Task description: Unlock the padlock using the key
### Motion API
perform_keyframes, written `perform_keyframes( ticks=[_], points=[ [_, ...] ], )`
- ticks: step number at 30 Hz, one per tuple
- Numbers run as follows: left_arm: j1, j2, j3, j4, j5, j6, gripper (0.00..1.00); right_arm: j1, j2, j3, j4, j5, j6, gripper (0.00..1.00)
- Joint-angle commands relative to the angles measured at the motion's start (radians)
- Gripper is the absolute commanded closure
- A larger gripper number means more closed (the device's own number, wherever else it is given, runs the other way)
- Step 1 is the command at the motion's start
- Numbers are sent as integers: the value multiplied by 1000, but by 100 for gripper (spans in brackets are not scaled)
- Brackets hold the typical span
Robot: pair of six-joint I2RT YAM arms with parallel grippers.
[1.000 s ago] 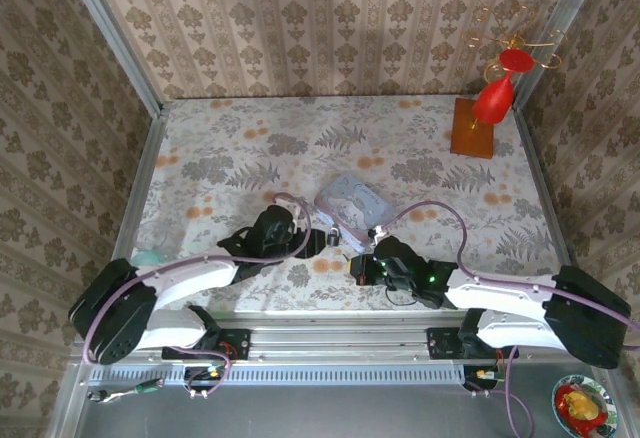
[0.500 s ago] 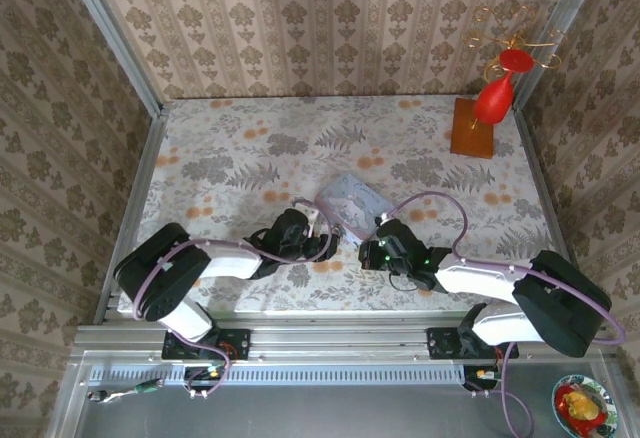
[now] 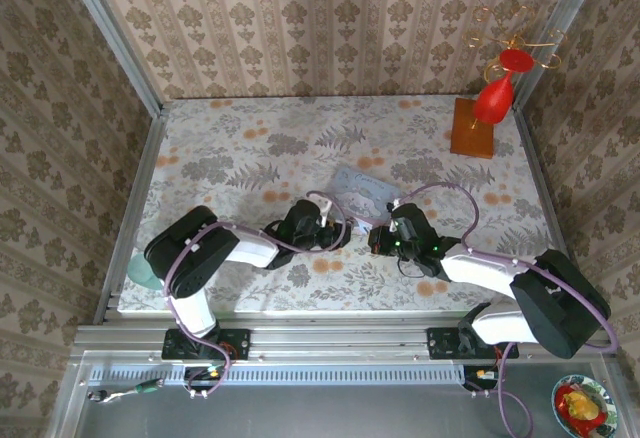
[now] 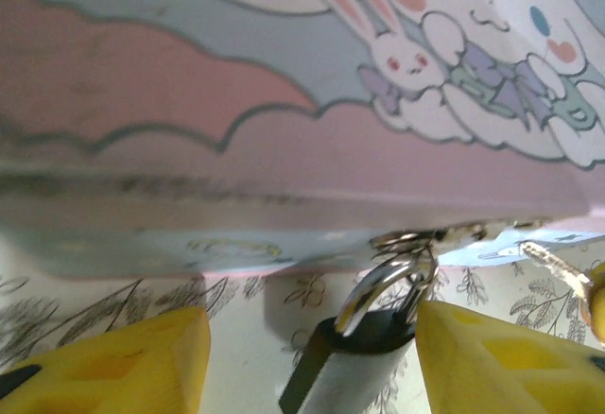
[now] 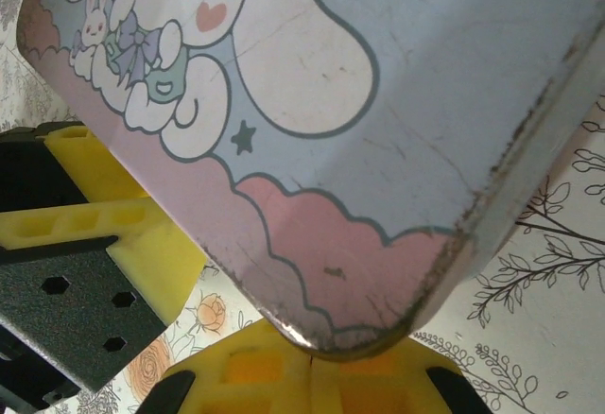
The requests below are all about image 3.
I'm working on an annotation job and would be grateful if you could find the pastel cartoon tin box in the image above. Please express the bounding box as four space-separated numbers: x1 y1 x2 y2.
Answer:
331 167 401 225

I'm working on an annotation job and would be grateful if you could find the floral patterned table mat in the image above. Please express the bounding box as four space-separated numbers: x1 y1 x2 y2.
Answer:
119 96 574 314

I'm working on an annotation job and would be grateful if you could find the orange wooden block base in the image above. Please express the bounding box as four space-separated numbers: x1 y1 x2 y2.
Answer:
449 97 496 160

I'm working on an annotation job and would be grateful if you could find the red plastic goblet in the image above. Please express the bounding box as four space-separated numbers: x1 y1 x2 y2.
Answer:
473 48 535 125

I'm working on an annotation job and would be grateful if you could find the teal round ball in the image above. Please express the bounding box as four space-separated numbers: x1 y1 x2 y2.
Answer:
127 252 164 289

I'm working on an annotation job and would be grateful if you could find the yellow food item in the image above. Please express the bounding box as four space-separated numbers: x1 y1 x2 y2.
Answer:
563 390 600 420

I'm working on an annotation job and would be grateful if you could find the red food item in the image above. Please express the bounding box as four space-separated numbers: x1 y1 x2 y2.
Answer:
557 384 610 434

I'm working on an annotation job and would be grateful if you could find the patterned plate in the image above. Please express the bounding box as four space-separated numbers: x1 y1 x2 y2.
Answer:
551 375 620 438

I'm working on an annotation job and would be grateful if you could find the thin black cable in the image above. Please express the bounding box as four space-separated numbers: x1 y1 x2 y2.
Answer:
397 255 432 280

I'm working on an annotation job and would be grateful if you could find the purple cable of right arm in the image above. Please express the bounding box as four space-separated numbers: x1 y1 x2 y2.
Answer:
392 182 621 438

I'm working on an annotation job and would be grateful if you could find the aluminium front rail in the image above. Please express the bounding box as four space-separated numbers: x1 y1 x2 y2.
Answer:
72 310 619 360

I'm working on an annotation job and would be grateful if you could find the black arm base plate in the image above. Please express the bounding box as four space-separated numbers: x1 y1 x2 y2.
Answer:
426 325 520 360
162 326 252 360

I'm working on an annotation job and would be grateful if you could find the grey slotted cable duct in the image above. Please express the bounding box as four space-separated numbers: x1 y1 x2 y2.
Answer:
87 362 466 385

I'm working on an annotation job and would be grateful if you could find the aluminium side rail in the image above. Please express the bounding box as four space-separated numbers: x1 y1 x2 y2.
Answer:
513 107 599 323
94 107 170 324

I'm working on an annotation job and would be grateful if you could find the green handled tool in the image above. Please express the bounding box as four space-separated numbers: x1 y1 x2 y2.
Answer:
87 378 165 404

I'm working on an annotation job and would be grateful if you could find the gold wire stand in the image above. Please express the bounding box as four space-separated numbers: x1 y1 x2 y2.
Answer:
462 5 569 129

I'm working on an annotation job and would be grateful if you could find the aluminium frame post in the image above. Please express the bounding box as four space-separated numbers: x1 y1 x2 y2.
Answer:
513 0 597 110
55 0 165 115

